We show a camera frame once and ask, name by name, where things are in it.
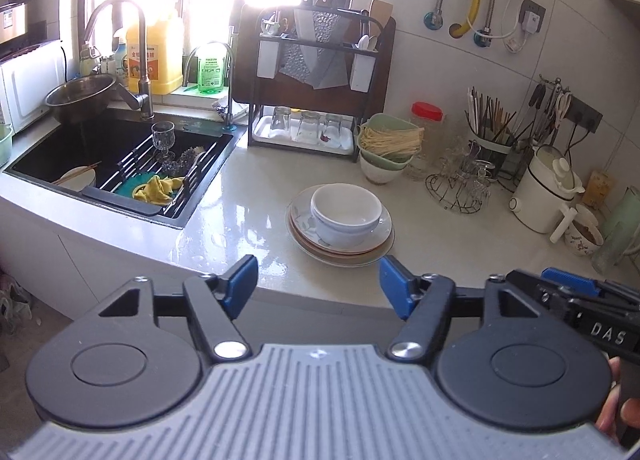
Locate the white plug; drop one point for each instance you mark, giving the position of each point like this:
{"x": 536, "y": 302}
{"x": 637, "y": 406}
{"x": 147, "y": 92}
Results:
{"x": 515, "y": 44}

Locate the white spoon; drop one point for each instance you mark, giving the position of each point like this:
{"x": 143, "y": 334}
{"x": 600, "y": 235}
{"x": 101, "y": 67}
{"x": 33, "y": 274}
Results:
{"x": 367, "y": 43}

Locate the kitchen scissors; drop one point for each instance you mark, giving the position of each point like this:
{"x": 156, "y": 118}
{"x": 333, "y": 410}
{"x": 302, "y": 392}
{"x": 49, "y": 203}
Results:
{"x": 564, "y": 105}

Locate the upturned drinking glass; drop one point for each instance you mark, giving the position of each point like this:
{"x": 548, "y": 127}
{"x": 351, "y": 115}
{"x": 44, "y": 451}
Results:
{"x": 280, "y": 123}
{"x": 332, "y": 129}
{"x": 309, "y": 128}

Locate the grey wall socket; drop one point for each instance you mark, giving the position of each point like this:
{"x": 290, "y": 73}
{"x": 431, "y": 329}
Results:
{"x": 532, "y": 18}

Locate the clear jar red lid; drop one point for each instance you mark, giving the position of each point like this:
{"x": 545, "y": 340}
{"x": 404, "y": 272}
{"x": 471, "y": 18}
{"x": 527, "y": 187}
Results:
{"x": 427, "y": 113}

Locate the leaf pattern white plate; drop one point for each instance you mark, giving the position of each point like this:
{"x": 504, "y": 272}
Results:
{"x": 300, "y": 225}
{"x": 350, "y": 255}

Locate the black sink drain rack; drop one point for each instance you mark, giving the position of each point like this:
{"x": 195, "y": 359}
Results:
{"x": 120, "y": 197}

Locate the green sink mat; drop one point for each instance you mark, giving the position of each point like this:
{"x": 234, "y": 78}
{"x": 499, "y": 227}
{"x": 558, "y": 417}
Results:
{"x": 127, "y": 185}

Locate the green chopstick holder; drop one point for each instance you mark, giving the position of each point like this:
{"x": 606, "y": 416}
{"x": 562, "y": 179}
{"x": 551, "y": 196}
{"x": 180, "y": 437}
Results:
{"x": 492, "y": 145}

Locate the yellow cloth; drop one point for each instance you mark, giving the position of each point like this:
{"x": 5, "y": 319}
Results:
{"x": 160, "y": 190}

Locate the black sink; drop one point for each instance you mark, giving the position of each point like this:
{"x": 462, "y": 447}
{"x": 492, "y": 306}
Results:
{"x": 40, "y": 153}

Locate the green glass pitcher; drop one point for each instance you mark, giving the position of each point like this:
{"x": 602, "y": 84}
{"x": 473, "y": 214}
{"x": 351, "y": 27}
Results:
{"x": 625, "y": 220}

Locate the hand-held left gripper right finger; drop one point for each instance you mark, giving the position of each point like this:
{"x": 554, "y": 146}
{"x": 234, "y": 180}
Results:
{"x": 395, "y": 285}

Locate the stemmed glass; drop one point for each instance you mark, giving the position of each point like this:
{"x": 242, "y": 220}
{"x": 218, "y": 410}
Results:
{"x": 163, "y": 135}

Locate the bundle of chopsticks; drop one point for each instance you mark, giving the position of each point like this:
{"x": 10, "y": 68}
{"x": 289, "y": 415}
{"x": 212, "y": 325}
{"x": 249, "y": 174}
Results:
{"x": 487, "y": 115}

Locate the person's right hand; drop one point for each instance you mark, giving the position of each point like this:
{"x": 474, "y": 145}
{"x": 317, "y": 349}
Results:
{"x": 607, "y": 415}

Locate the crumpled grey bag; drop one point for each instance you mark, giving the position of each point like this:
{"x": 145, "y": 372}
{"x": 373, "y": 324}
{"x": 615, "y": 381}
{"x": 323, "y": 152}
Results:
{"x": 12, "y": 305}

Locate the white bowl red foot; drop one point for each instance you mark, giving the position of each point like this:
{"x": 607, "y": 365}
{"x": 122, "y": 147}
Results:
{"x": 382, "y": 175}

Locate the green plastic basin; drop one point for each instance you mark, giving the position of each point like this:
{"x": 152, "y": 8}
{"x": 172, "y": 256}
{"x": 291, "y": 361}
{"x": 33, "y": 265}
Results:
{"x": 5, "y": 145}

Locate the pair of brown chopsticks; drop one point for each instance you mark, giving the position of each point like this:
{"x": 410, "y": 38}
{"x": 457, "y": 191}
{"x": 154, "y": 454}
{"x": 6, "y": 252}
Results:
{"x": 75, "y": 174}

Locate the white utensil cup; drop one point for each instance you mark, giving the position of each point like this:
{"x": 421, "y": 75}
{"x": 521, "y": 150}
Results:
{"x": 267, "y": 58}
{"x": 360, "y": 73}

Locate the black knife rack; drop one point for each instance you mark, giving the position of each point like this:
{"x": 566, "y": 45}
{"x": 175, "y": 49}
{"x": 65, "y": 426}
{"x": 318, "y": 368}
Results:
{"x": 251, "y": 115}

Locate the yellow packet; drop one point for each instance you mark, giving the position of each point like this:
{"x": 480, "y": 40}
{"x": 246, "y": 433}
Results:
{"x": 597, "y": 190}

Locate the clear textured glass vase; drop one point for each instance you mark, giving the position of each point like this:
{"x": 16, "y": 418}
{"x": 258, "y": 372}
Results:
{"x": 607, "y": 255}

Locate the white countertop appliance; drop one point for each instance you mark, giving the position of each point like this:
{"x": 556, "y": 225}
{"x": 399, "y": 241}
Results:
{"x": 30, "y": 90}

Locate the plain steel cleaver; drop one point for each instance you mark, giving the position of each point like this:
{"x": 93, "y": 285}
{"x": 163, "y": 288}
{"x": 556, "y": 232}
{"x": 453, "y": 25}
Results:
{"x": 332, "y": 70}

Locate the pale blue plastic bowl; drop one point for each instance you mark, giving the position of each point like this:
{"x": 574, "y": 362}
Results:
{"x": 345, "y": 239}

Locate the green colander bowl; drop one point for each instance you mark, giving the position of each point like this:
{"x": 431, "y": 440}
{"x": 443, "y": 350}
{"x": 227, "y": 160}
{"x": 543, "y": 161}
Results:
{"x": 380, "y": 118}

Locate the small steel faucet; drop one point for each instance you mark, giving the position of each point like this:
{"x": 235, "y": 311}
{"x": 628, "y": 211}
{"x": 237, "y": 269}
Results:
{"x": 230, "y": 100}

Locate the yellow detergent jug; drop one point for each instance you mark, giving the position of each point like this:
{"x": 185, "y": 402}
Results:
{"x": 152, "y": 65}

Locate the steel basin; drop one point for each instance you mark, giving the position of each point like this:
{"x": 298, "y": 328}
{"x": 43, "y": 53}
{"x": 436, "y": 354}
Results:
{"x": 80, "y": 95}

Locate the white electric cooking pot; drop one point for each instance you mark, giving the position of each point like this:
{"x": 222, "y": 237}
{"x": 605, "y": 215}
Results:
{"x": 535, "y": 195}

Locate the white tray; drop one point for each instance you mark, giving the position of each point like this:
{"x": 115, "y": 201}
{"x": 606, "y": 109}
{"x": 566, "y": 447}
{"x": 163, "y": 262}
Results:
{"x": 260, "y": 133}

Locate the metal hook rail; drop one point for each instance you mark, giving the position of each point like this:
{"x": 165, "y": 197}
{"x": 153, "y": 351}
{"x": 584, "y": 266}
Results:
{"x": 555, "y": 84}

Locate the tall steel faucet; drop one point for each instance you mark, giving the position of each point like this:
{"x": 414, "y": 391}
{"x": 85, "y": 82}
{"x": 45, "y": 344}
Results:
{"x": 145, "y": 90}

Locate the dried noodles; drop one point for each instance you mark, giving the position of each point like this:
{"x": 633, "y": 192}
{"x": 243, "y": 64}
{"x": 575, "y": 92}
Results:
{"x": 390, "y": 140}

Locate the small grey bottle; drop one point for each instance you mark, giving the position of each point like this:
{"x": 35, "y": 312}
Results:
{"x": 89, "y": 63}

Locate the plain white ceramic bowl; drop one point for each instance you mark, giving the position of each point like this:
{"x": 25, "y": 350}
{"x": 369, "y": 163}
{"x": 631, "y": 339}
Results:
{"x": 345, "y": 205}

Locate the hammered steel cleaver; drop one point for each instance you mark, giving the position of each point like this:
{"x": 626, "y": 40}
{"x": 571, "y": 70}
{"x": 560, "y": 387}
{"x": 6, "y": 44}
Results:
{"x": 300, "y": 60}

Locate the blue pipe flange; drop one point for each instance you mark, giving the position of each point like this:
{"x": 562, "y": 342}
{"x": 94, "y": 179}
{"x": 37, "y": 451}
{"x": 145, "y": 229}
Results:
{"x": 434, "y": 21}

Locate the green detergent bottle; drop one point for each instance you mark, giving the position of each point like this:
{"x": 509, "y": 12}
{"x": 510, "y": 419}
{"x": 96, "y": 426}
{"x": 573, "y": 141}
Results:
{"x": 210, "y": 75}

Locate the grey scouring pad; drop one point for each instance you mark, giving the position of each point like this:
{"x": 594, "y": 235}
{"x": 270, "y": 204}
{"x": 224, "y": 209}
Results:
{"x": 177, "y": 163}

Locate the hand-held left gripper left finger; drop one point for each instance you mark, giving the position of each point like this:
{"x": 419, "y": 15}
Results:
{"x": 241, "y": 285}

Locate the teal pipe flange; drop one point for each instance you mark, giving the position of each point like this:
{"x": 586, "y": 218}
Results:
{"x": 481, "y": 39}

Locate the black wall outlet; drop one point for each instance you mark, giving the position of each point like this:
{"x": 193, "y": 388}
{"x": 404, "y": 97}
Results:
{"x": 585, "y": 115}

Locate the cluster of clear glass cups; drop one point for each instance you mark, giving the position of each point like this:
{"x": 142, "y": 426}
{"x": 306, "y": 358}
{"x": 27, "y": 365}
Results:
{"x": 470, "y": 175}

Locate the pink flower white plate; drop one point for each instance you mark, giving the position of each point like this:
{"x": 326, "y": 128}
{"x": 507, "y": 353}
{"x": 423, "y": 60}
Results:
{"x": 350, "y": 263}

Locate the silver box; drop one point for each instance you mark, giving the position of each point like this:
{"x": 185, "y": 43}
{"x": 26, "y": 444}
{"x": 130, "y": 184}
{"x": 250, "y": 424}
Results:
{"x": 12, "y": 23}

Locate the floral bowl brown contents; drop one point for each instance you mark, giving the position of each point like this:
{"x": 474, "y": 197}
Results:
{"x": 582, "y": 245}

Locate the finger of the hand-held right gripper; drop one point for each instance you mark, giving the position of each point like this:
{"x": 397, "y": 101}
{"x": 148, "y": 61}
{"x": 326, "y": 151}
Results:
{"x": 570, "y": 280}
{"x": 525, "y": 281}

